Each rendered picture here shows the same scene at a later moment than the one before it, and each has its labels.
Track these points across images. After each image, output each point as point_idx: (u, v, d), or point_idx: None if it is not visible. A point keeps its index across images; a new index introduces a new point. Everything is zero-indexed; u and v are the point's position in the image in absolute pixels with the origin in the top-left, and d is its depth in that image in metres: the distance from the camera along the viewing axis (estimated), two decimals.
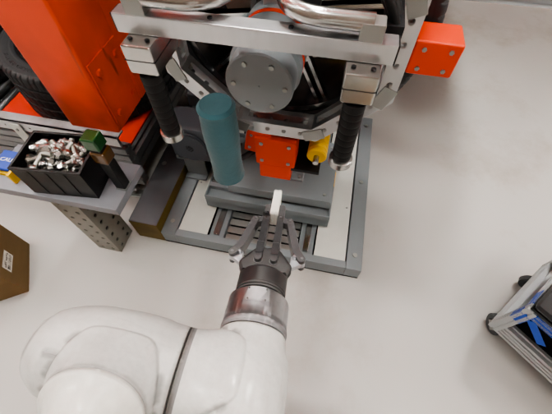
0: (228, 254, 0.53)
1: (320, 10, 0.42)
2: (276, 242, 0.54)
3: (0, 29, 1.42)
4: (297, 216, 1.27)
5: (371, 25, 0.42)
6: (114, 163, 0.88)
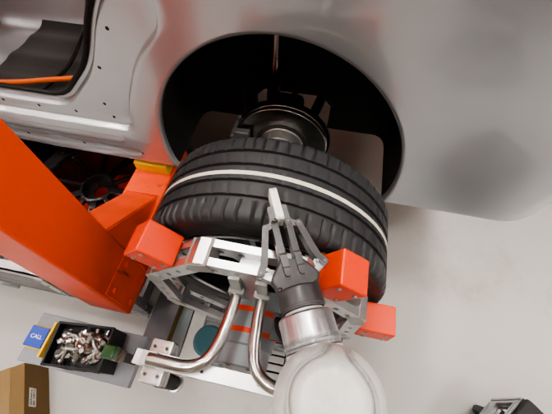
0: (326, 265, 0.58)
1: None
2: (281, 261, 0.59)
3: None
4: (282, 350, 1.47)
5: None
6: (126, 356, 1.08)
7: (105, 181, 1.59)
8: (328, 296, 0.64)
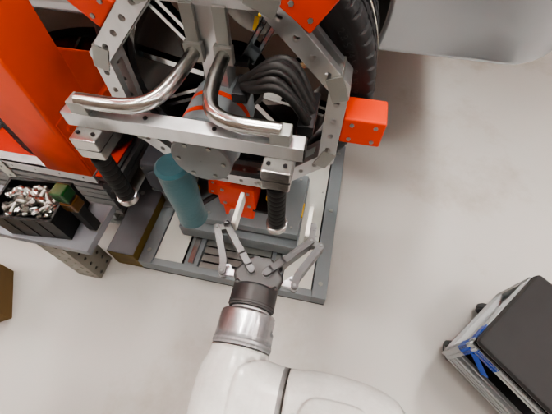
0: (294, 292, 0.54)
1: (234, 121, 0.49)
2: None
3: None
4: (267, 246, 1.34)
5: (277, 135, 0.49)
6: (85, 209, 0.95)
7: None
8: (300, 11, 0.52)
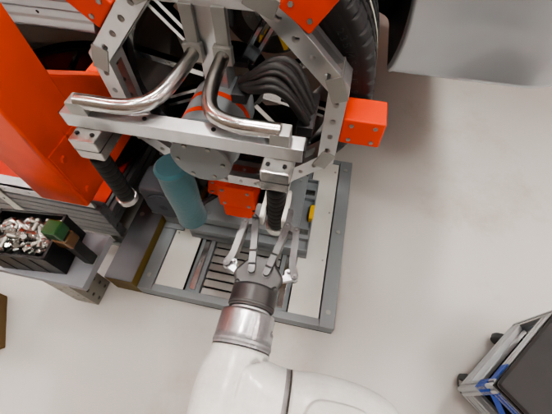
0: (296, 282, 0.55)
1: (233, 121, 0.49)
2: None
3: None
4: None
5: (276, 135, 0.49)
6: (80, 244, 0.89)
7: None
8: (299, 12, 0.51)
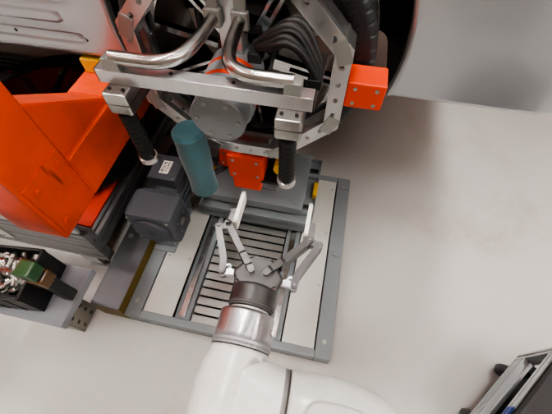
0: (294, 292, 0.54)
1: (252, 72, 0.56)
2: None
3: None
4: (282, 223, 1.40)
5: (290, 85, 0.55)
6: (57, 282, 0.83)
7: None
8: None
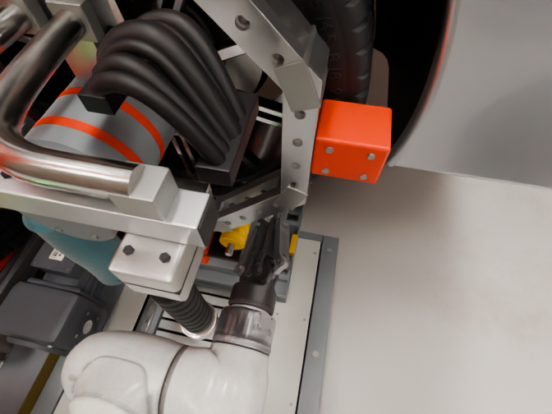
0: (288, 267, 0.52)
1: (21, 162, 0.20)
2: None
3: None
4: None
5: (123, 198, 0.20)
6: None
7: None
8: None
